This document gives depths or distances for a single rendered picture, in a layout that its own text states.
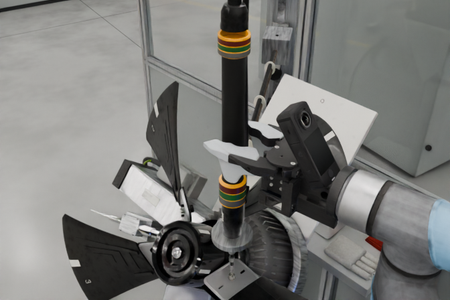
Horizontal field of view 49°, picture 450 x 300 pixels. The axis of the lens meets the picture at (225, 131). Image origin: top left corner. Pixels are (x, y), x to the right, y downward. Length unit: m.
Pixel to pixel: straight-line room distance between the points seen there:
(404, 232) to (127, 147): 2.90
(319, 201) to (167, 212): 0.57
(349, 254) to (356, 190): 0.82
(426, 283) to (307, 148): 0.22
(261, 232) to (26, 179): 2.42
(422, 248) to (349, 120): 0.55
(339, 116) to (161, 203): 0.46
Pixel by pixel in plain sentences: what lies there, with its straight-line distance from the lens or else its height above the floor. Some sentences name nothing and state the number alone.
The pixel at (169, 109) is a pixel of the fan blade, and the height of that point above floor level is 1.38.
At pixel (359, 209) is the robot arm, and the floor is 1.50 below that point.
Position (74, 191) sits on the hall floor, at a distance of 3.12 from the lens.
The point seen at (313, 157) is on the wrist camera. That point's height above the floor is 1.53.
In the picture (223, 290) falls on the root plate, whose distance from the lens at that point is 0.92.
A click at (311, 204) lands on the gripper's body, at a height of 1.45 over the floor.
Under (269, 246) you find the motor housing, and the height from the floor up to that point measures 1.16.
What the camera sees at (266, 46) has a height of 1.40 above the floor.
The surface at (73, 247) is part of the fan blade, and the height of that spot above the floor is 1.08.
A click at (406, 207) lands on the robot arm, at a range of 0.63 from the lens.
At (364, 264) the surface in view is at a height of 0.88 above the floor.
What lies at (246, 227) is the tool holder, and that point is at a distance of 0.86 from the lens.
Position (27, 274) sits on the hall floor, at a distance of 2.70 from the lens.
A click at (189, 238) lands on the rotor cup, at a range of 0.94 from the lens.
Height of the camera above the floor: 1.90
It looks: 33 degrees down
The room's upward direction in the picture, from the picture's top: straight up
